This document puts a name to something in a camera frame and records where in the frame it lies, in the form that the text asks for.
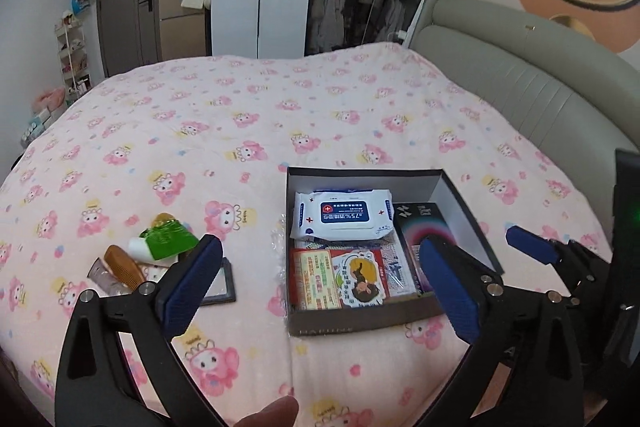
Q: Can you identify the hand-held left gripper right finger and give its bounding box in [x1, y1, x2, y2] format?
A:
[415, 237, 586, 427]

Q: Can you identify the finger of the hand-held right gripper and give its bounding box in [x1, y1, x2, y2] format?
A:
[505, 226, 613, 308]

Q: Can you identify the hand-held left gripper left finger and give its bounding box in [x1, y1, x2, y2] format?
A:
[54, 234, 224, 427]

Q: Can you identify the blue white cartoon packet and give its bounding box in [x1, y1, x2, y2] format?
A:
[377, 237, 423, 300]

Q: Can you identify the black rainbow print box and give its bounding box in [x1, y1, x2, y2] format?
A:
[392, 202, 453, 295]

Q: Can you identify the red cartoon snack packet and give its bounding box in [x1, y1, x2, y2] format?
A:
[290, 247, 386, 312]

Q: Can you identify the dark grey cardboard box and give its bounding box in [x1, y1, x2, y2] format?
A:
[285, 166, 505, 338]

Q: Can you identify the person's left hand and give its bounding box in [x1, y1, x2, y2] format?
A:
[235, 396, 301, 427]

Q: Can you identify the small black framed mirror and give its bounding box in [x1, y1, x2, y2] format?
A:
[197, 257, 237, 307]

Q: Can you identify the green packet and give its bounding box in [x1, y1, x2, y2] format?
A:
[139, 213, 201, 264]

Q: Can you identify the wooden comb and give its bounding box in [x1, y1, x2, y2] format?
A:
[104, 244, 148, 293]

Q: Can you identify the clear plastic packet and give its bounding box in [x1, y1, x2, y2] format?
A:
[86, 257, 133, 298]

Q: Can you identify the clear plastic wrap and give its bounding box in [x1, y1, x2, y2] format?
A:
[270, 214, 293, 258]

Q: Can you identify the white wet wipes pack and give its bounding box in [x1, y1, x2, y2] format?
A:
[290, 188, 396, 242]

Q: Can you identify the grey padded headboard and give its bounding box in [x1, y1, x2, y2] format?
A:
[407, 0, 640, 258]

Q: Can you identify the pink printed blanket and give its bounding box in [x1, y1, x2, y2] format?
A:
[0, 41, 616, 427]

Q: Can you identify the pile of small boxes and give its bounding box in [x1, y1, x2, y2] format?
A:
[20, 109, 56, 148]

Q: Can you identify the pink cushion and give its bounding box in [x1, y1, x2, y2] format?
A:
[32, 87, 67, 112]

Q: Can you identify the brown cabinet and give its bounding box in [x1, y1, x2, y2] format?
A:
[159, 0, 208, 62]

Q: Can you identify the white shelf rack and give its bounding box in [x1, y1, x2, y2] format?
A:
[54, 9, 93, 100]

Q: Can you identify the grey door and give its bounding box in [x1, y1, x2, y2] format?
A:
[96, 0, 165, 80]

